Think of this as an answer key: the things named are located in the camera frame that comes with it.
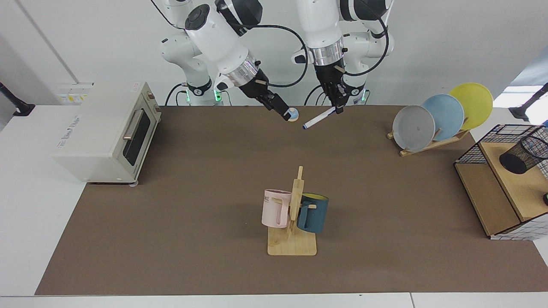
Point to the brown table cloth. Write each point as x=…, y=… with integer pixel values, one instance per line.
x=214, y=256

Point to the black mesh pen holder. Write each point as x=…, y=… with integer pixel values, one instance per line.
x=520, y=160

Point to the pink cup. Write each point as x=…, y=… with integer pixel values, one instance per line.
x=274, y=209

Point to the light blue plate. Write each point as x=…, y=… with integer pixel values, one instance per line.
x=449, y=117

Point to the white wall box yellow labels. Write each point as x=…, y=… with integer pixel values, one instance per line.
x=72, y=94

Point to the black clamp mount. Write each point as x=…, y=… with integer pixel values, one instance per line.
x=520, y=112
x=19, y=109

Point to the wooden cup stand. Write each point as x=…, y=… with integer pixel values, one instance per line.
x=295, y=246

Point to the pale toaster oven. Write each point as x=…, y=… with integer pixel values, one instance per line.
x=94, y=137

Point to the white marker with blue cap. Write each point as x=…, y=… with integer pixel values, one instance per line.
x=317, y=119

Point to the wooden plate rack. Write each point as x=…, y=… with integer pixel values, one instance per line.
x=428, y=146

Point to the grey plate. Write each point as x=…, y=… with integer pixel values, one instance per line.
x=413, y=128

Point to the dark teal cup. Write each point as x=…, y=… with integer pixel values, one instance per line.
x=317, y=214

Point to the yellow plate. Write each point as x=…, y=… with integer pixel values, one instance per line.
x=477, y=107

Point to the small blue round bell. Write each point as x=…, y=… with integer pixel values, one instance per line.
x=294, y=114

